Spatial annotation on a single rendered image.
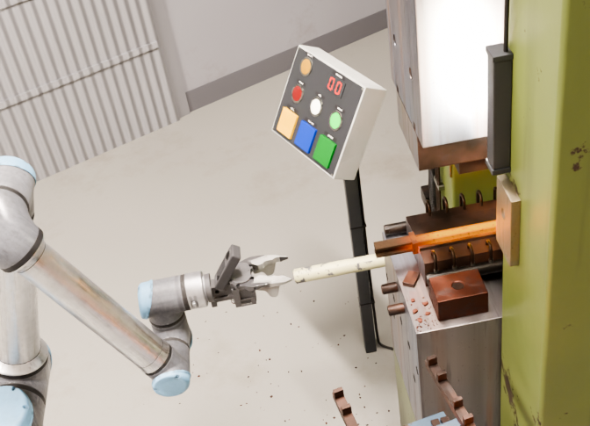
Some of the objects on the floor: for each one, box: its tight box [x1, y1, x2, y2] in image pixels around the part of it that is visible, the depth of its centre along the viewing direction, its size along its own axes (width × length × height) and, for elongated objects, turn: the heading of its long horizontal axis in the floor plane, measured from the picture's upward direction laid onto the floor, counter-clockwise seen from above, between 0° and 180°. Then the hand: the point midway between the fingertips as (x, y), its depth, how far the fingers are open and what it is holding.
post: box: [343, 175, 377, 353], centre depth 291 cm, size 4×4×108 cm
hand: (284, 266), depth 216 cm, fingers open, 7 cm apart
